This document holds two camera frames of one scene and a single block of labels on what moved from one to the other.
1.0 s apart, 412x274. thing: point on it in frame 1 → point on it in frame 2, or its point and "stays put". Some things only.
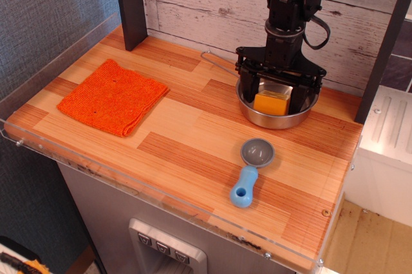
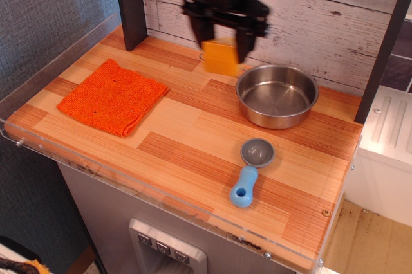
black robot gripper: [282, 58] → [224, 0]
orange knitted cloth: [113, 98] stays put
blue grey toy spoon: [258, 153] stays put
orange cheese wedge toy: [271, 103] → [221, 55]
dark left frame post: [131, 4] stays put
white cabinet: [379, 181] stays put
